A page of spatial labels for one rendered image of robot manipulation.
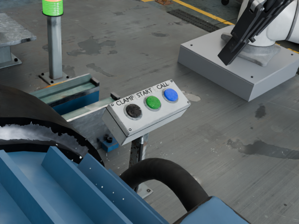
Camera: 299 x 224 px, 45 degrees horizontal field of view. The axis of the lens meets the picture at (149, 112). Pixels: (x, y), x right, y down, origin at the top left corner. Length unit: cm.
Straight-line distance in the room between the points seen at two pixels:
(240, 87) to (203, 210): 113
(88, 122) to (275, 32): 77
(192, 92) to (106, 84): 30
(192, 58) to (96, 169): 125
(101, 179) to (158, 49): 139
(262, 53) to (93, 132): 75
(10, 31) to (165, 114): 77
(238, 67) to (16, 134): 122
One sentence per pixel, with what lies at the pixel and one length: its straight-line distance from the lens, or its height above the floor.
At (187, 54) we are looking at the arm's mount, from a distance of 142.
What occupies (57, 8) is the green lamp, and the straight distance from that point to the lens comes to 115.
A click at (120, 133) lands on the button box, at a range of 66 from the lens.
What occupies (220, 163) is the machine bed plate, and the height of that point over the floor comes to 80.
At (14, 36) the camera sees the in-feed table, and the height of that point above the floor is 92.
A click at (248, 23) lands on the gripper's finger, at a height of 124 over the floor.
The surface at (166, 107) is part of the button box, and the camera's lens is 71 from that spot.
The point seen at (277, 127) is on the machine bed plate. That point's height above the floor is 80.
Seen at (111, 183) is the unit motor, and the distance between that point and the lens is 16.
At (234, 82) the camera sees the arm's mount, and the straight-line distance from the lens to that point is 131.
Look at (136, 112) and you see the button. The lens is 66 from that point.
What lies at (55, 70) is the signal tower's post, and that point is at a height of 84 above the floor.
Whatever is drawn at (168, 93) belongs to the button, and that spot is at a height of 107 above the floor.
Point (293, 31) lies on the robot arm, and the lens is 137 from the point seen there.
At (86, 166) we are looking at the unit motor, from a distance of 17.
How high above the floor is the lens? 145
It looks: 35 degrees down
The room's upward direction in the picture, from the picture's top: 8 degrees clockwise
